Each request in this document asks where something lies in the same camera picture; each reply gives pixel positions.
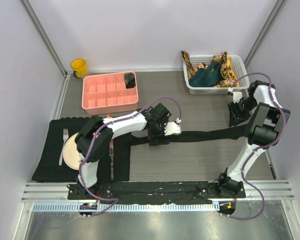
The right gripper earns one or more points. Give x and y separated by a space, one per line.
235 117

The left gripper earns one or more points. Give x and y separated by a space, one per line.
154 140

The black tie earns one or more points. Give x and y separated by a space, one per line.
232 133

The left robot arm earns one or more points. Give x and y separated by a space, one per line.
93 140

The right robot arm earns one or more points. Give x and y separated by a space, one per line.
266 122

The yellow floral tie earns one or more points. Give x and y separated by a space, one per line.
228 76

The dark teal tie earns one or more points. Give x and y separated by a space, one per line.
206 78

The white plastic basket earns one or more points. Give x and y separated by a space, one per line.
239 69

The rolled dark tie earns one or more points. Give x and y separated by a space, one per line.
130 80

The silver knife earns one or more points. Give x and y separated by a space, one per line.
111 154

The pink divided organizer box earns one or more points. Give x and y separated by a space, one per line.
107 93

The orange floral tie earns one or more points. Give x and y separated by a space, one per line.
191 68

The yellow cup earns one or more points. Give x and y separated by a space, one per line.
79 67

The silver fork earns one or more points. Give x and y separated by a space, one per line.
64 138

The pink cream plate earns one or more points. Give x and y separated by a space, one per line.
71 156

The black placemat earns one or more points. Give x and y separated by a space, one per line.
49 170

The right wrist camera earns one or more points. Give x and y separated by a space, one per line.
236 95

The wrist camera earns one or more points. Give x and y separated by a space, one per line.
236 95
173 128

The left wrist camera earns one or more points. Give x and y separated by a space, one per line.
173 128

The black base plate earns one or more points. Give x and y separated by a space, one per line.
164 192

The slotted cable duct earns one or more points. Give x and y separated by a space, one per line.
86 207

